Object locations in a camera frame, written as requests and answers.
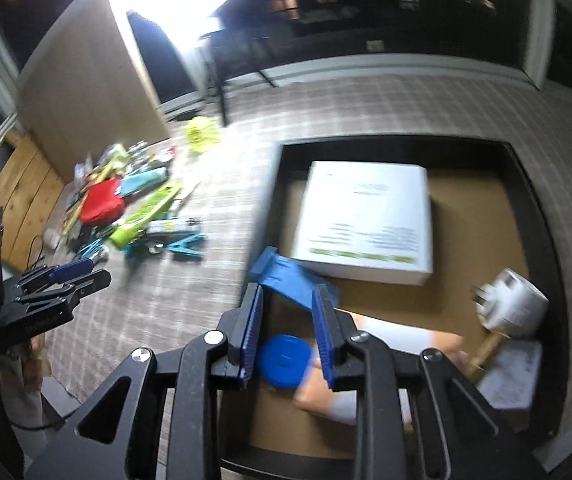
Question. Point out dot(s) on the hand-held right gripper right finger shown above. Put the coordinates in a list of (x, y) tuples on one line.
[(323, 340)]

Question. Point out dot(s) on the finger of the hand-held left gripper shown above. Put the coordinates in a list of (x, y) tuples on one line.
[(88, 282), (73, 269)]

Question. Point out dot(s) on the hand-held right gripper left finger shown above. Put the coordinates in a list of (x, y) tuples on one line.
[(252, 335)]

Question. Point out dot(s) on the blue round lid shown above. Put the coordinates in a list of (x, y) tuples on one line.
[(283, 357)]

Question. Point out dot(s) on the blue plastic piece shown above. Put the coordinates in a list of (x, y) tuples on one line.
[(286, 277)]

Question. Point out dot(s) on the orange tissue pack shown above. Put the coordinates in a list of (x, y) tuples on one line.
[(405, 340)]

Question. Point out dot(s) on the green tube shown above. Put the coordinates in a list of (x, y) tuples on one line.
[(148, 210)]

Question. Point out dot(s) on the white box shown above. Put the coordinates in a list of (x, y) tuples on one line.
[(365, 210)]

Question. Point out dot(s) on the black storage tray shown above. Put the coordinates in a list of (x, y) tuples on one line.
[(465, 260)]

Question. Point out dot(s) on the white plug adapter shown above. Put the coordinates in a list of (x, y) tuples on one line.
[(513, 305)]

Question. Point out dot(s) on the grey metal tin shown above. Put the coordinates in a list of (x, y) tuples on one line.
[(513, 377)]

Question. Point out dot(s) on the person's left forearm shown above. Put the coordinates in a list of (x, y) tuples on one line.
[(16, 400)]

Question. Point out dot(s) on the small white charger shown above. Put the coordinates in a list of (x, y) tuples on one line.
[(51, 238)]

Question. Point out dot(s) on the red pouch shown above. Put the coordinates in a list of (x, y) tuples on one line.
[(101, 202)]

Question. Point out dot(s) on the pine wood cabinet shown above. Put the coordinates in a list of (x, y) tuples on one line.
[(21, 195)]

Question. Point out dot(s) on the black white tube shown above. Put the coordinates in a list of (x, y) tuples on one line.
[(173, 225)]

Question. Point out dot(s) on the teal pouch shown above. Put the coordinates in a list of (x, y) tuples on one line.
[(143, 181)]

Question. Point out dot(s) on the light wooden board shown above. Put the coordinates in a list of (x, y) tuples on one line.
[(91, 95)]

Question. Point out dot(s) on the yellow shuttlecock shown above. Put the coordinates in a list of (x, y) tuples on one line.
[(201, 132)]

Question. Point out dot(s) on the white window frame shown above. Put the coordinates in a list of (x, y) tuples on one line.
[(540, 35)]

